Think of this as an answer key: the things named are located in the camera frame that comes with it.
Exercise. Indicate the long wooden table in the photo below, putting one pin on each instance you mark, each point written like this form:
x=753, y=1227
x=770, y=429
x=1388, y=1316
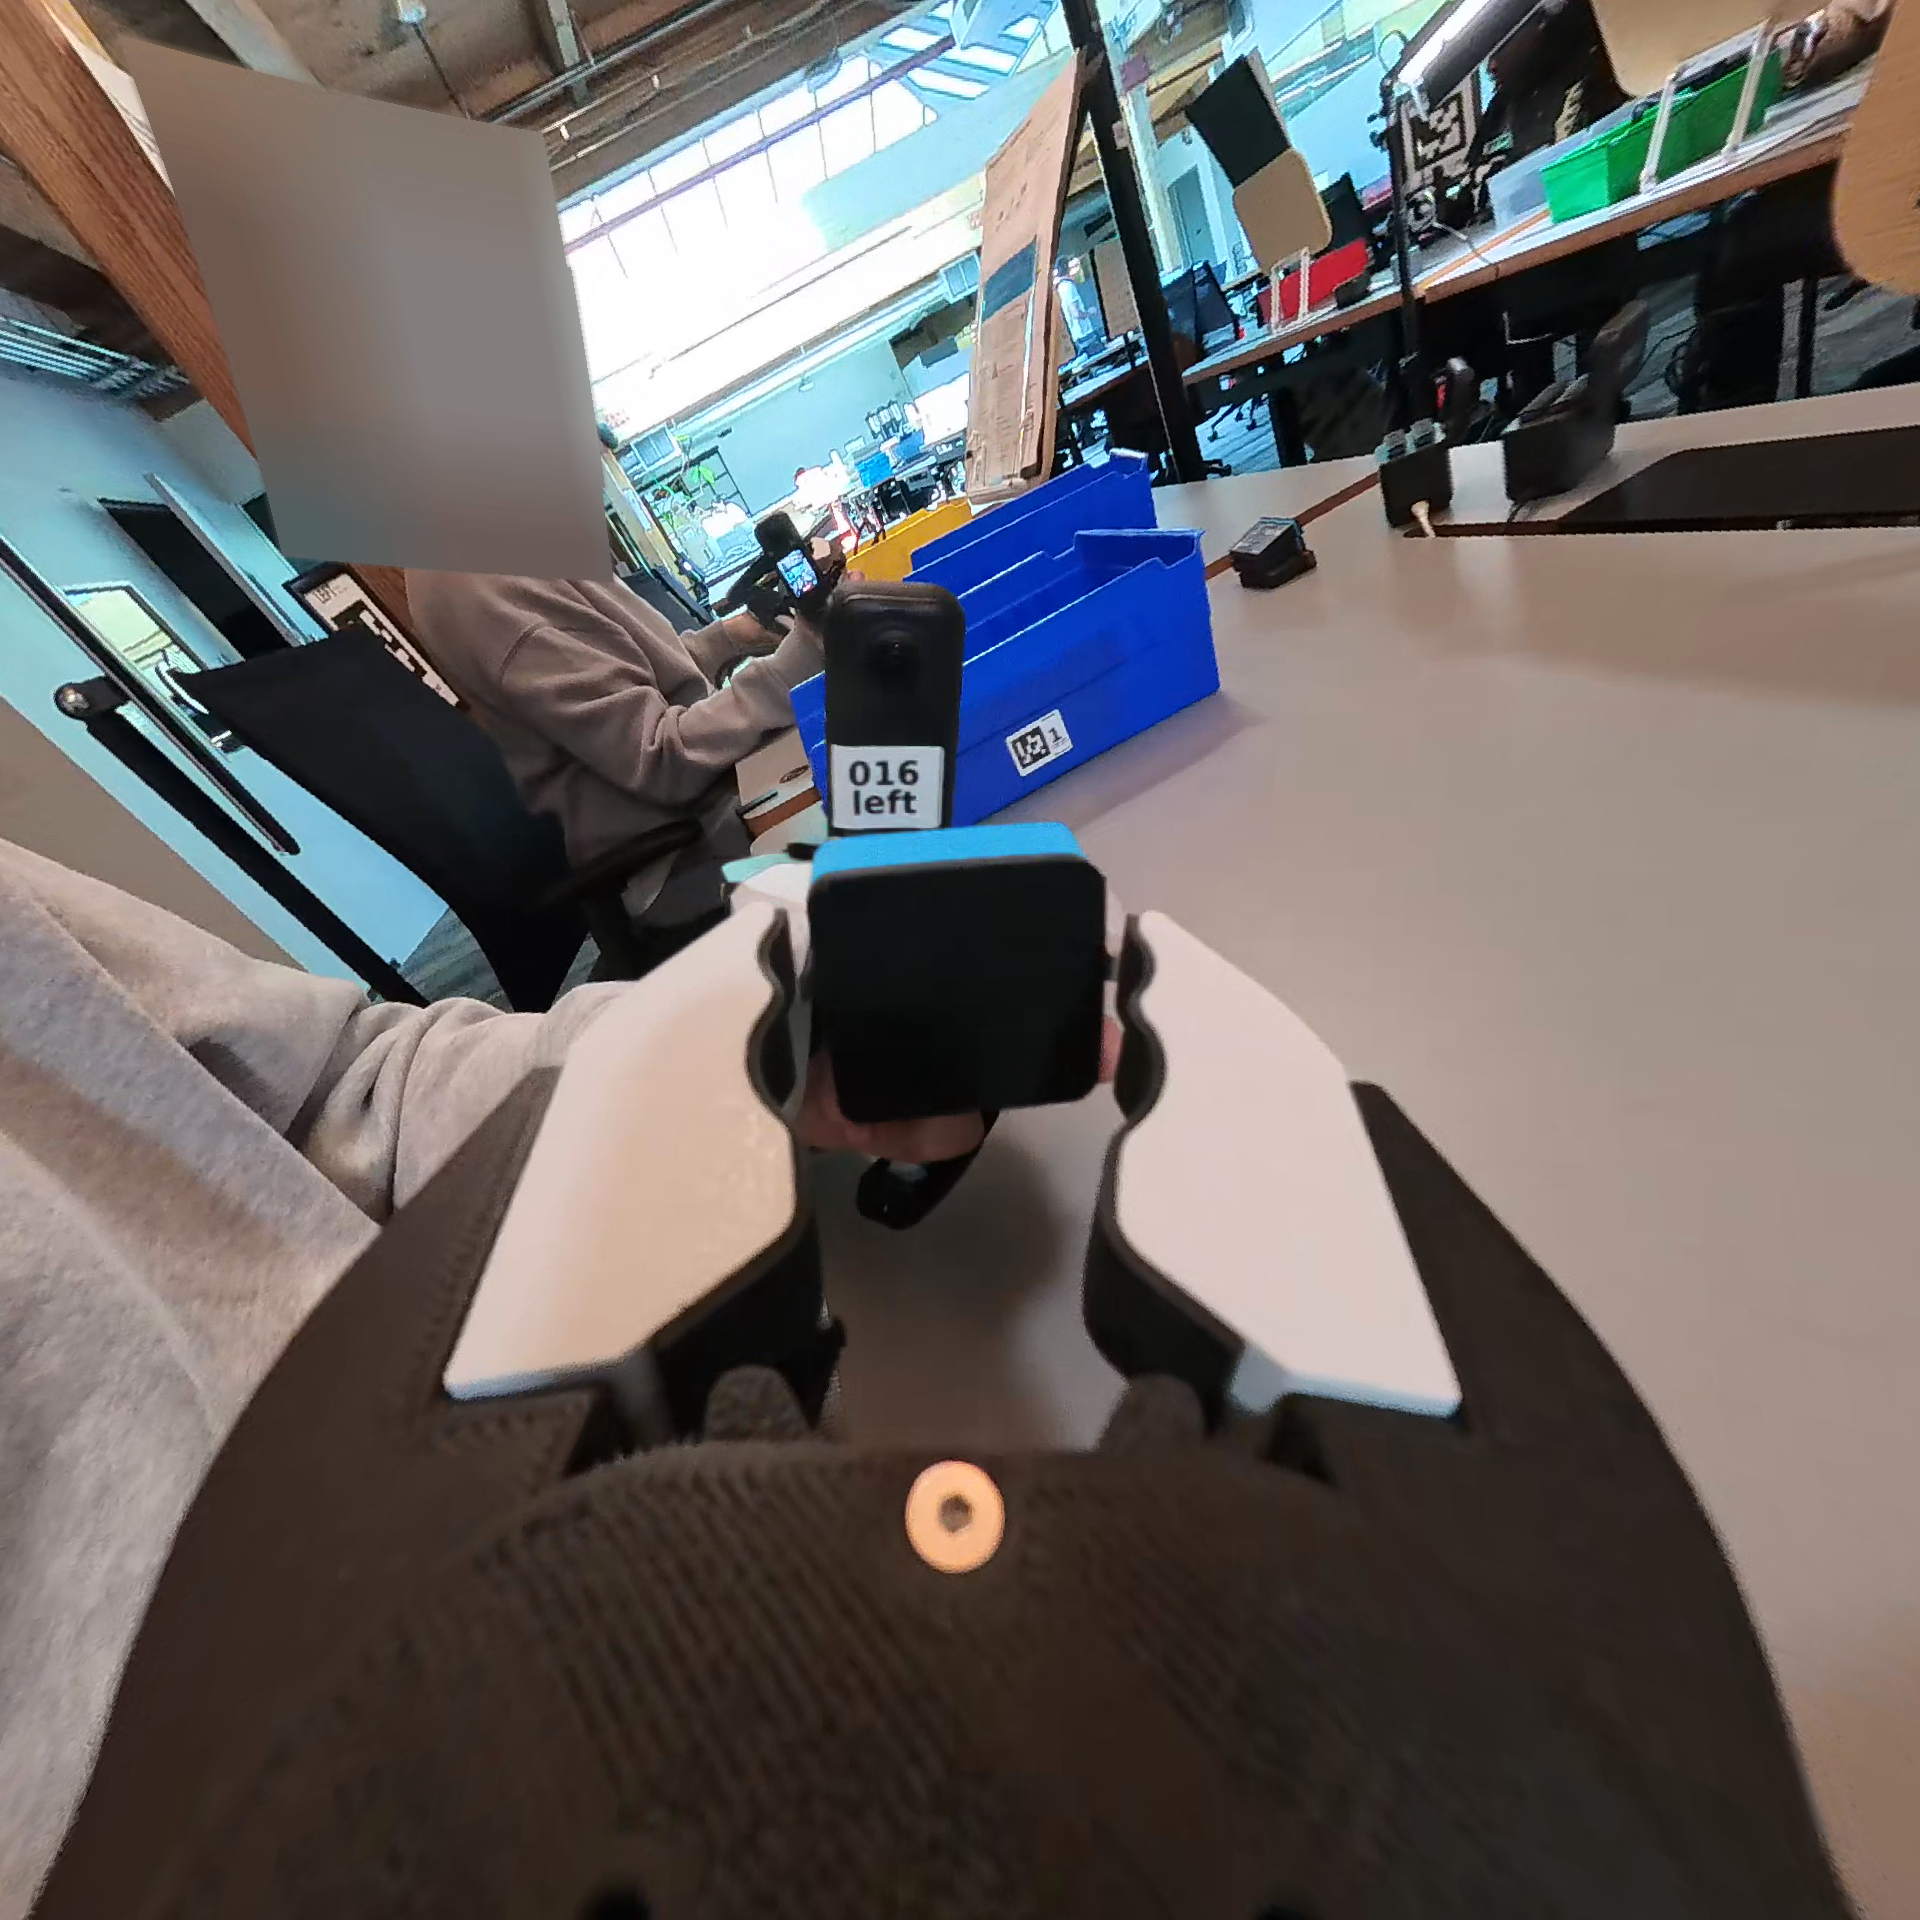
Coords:
x=1577, y=254

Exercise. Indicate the small marker sign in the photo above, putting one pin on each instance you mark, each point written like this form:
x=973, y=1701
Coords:
x=1443, y=134

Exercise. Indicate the person's left forearm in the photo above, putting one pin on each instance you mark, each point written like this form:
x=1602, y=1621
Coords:
x=452, y=1080

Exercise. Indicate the yellow plastic bin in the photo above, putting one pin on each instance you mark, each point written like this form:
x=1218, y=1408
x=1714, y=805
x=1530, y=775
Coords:
x=908, y=543

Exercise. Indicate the small black adapter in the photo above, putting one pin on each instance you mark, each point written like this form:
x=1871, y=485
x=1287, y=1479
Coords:
x=1273, y=551

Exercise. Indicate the red plastic bin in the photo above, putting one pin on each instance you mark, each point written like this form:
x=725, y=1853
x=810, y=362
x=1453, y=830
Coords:
x=1321, y=299

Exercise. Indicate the plain blue plastic bin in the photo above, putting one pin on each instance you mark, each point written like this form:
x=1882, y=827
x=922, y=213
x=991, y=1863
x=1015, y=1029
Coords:
x=1051, y=511

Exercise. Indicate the black metal pole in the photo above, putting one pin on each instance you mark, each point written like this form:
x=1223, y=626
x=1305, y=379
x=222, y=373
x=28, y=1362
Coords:
x=1133, y=254

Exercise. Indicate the black office chair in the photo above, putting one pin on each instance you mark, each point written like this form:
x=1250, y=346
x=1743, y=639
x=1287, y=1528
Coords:
x=390, y=780

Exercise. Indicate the black battery charger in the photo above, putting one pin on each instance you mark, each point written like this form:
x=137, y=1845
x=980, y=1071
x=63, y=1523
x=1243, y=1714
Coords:
x=1559, y=429
x=1418, y=475

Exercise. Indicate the blue and black eraser block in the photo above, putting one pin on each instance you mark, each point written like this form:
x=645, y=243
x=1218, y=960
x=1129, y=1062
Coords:
x=962, y=991

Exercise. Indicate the grey desk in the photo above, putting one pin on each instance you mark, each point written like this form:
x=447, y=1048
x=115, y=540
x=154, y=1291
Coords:
x=1501, y=902

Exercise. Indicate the black board with cardboard backing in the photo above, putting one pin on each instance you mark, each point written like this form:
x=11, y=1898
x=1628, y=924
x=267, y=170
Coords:
x=1260, y=150
x=1882, y=150

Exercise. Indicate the person's left hand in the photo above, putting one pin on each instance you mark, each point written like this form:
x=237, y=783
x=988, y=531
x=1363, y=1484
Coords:
x=841, y=1110

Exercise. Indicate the blue plastic bin with tag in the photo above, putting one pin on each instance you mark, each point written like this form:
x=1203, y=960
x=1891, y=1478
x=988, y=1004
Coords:
x=1079, y=675

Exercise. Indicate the printed cardboard sign board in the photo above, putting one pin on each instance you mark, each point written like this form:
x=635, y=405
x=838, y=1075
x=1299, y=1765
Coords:
x=1028, y=300

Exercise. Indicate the person's clothed body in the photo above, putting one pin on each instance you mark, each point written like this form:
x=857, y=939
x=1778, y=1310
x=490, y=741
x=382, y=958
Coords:
x=137, y=1426

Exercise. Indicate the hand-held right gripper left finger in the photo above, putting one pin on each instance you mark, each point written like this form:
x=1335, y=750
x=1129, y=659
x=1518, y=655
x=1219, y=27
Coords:
x=645, y=1186

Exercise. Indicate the black desk lamp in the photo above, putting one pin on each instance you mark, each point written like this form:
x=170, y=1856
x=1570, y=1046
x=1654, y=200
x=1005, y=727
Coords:
x=1477, y=38

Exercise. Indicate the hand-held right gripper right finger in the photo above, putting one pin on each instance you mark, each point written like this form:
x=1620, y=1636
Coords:
x=1276, y=1200

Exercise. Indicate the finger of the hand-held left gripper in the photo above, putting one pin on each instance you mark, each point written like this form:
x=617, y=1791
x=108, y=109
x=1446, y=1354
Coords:
x=774, y=888

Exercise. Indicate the green plastic bin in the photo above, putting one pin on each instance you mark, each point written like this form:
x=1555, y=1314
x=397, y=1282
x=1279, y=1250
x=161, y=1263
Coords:
x=1651, y=150

